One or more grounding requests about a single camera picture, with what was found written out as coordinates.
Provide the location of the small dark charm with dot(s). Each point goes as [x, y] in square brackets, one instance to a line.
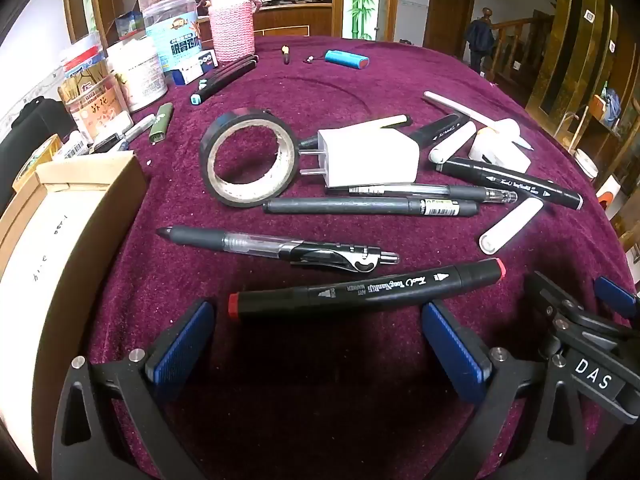
[312, 60]

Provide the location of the long white stylus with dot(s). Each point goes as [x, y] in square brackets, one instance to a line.
[450, 102]

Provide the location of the white paper cup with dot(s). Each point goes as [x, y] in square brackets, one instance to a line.
[586, 164]

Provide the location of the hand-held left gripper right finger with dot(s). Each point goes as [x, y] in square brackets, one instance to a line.
[452, 350]

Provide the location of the clear gel pen black clip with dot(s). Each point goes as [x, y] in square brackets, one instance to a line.
[250, 245]

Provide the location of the white plug charger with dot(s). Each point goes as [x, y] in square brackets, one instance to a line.
[370, 157]

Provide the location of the wooden door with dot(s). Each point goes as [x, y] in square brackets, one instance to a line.
[450, 5]

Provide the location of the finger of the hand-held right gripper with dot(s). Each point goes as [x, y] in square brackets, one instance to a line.
[547, 290]
[615, 294]

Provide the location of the black marker with white cap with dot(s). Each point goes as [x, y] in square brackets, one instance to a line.
[510, 183]

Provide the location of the white folding plug adapter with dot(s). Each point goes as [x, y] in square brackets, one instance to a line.
[500, 156]

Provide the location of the maroon velvet tablecloth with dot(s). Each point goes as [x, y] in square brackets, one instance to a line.
[325, 370]

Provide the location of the grey pen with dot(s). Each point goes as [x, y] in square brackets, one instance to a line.
[350, 206]

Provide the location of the white tube with dark end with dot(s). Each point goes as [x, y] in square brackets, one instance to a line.
[452, 142]

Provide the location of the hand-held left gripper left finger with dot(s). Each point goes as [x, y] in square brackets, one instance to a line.
[182, 345]

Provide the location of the toothpick jar with red lid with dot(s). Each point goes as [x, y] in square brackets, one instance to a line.
[95, 100]

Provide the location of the wooden stair railing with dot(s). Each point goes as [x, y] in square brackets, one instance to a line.
[510, 50]

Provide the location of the blue lighter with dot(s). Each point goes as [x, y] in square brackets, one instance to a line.
[347, 58]

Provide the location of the white barcoded tube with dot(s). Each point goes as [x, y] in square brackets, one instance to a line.
[75, 147]

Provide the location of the green lighter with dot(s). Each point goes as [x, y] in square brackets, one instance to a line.
[161, 122]

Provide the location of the black tape roll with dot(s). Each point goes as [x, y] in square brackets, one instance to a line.
[235, 120]

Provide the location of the bamboo painted panel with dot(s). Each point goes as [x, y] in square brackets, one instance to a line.
[362, 0]

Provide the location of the small brown pencil stub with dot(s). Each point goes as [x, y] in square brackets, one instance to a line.
[286, 55]

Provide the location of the wooden counter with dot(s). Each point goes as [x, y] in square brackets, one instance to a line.
[292, 20]

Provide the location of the black gel pen clear tip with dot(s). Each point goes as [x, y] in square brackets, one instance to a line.
[450, 192]

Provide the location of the black marker with red caps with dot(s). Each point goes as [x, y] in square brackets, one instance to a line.
[365, 290]

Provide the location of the shallow cardboard box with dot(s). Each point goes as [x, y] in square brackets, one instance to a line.
[115, 185]

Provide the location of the white jar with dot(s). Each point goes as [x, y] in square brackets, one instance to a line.
[140, 75]

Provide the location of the small blue white box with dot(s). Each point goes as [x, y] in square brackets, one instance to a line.
[192, 67]

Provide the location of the silver marker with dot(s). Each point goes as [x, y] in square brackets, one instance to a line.
[137, 127]

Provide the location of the black sofa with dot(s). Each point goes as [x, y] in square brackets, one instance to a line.
[35, 120]

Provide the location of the black marker with green cap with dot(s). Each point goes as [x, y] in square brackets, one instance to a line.
[220, 85]

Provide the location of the bottle in pink knit sleeve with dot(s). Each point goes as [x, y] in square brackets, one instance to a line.
[232, 25]

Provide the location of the clear jar with red lid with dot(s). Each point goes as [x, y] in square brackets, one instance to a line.
[172, 35]

